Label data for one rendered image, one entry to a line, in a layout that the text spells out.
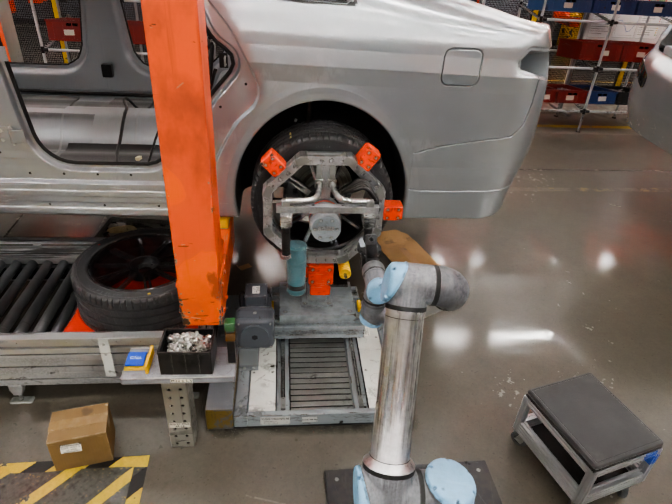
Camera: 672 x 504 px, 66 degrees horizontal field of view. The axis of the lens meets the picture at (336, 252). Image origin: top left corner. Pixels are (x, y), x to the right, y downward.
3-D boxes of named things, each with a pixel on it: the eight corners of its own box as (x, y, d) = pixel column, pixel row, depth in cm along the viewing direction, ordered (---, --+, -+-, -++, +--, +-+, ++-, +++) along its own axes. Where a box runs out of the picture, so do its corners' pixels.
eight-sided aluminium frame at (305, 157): (375, 256, 256) (387, 151, 227) (377, 264, 250) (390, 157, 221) (264, 256, 250) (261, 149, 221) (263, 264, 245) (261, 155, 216)
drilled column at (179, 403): (198, 427, 234) (189, 358, 212) (195, 446, 226) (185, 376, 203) (175, 428, 233) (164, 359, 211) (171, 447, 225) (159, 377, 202)
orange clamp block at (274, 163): (286, 160, 226) (271, 146, 222) (286, 168, 220) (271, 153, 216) (275, 171, 228) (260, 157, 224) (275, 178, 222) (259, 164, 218)
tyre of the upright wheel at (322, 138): (393, 121, 246) (251, 115, 239) (402, 139, 226) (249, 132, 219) (377, 240, 281) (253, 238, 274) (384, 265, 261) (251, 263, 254)
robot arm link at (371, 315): (388, 331, 201) (394, 306, 195) (358, 329, 200) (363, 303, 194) (385, 316, 209) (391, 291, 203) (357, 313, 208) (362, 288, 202)
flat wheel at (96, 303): (203, 254, 304) (200, 219, 292) (227, 324, 253) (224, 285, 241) (80, 274, 282) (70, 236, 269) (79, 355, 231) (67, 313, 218)
